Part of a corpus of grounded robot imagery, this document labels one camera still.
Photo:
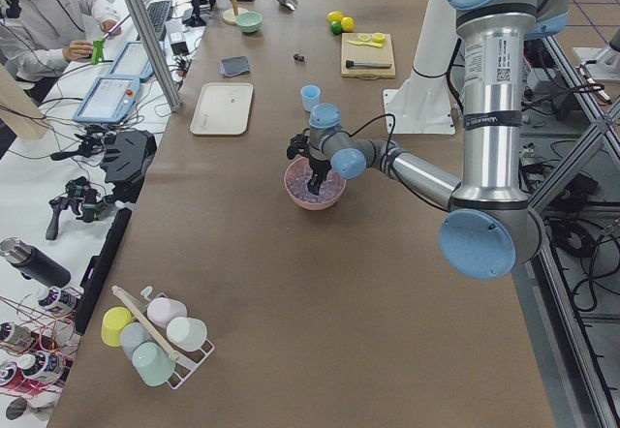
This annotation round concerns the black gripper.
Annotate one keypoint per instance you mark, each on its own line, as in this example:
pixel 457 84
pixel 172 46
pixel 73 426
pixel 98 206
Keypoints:
pixel 320 165

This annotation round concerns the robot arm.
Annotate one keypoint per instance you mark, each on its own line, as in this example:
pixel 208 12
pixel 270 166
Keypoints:
pixel 489 227

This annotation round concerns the light blue plastic cup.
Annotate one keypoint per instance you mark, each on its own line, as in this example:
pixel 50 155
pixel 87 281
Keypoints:
pixel 310 96

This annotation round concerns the pale green plastic cup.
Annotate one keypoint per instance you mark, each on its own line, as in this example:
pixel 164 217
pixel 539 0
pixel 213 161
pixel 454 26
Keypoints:
pixel 187 333

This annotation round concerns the pink plastic cup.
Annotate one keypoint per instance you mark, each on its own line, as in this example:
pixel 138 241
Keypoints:
pixel 162 310

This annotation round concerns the grey plastic cup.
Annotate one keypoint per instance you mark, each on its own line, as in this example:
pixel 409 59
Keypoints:
pixel 132 336

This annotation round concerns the yellow plastic cup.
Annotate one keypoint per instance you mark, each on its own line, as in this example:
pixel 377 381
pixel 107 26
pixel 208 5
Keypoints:
pixel 114 321

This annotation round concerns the teal plastic cup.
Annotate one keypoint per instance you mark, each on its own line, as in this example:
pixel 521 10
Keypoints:
pixel 152 363

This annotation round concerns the cream rabbit tray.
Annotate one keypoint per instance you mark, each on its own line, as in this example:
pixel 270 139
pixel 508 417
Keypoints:
pixel 222 109

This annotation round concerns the wooden cutting board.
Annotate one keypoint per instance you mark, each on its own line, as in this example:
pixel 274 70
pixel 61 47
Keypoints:
pixel 367 54

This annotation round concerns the grey folded cloth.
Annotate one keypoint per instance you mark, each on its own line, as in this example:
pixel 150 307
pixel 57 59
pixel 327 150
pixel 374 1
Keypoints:
pixel 234 66

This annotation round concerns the yellow plastic knife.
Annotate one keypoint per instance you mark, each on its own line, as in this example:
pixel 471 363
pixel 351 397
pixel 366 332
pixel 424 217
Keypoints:
pixel 365 43

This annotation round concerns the green lime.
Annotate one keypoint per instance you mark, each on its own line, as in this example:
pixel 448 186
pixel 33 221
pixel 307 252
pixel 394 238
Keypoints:
pixel 336 28

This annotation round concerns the lemon half lower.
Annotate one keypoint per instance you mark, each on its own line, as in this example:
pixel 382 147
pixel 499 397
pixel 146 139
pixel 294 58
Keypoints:
pixel 378 38

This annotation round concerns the yellow lemon near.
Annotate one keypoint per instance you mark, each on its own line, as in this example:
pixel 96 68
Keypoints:
pixel 347 24

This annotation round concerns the yellow lemon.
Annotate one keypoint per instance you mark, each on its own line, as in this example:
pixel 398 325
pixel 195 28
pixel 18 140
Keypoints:
pixel 347 24
pixel 334 16

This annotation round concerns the yellow lemon far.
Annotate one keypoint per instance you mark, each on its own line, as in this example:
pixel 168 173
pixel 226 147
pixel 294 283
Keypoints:
pixel 334 16

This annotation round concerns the mint green bowl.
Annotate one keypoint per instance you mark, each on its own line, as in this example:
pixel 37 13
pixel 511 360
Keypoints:
pixel 249 22

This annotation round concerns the teach pendant far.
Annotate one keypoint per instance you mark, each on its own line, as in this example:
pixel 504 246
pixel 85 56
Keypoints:
pixel 132 60

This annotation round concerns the teach pendant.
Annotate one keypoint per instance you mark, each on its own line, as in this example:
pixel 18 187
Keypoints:
pixel 132 60
pixel 109 100

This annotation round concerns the teach pendant near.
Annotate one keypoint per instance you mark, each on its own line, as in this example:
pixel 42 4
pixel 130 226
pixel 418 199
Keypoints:
pixel 109 100

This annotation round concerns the black keyboard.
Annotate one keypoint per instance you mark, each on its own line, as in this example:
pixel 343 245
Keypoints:
pixel 159 12

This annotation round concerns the black thermos bottle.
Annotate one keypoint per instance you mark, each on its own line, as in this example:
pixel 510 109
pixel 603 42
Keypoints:
pixel 33 264

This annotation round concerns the seated person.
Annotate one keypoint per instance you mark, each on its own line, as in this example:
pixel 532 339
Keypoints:
pixel 50 34

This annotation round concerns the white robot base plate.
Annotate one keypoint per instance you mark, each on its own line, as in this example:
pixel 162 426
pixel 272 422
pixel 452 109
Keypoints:
pixel 416 112

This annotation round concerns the aluminium frame post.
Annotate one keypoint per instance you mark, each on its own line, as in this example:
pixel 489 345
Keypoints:
pixel 154 52

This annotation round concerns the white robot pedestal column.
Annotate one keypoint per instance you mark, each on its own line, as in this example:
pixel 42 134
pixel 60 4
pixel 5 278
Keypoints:
pixel 436 42

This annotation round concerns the white wire cup rack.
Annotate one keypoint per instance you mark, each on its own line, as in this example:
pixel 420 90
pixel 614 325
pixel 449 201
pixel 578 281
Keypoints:
pixel 186 363

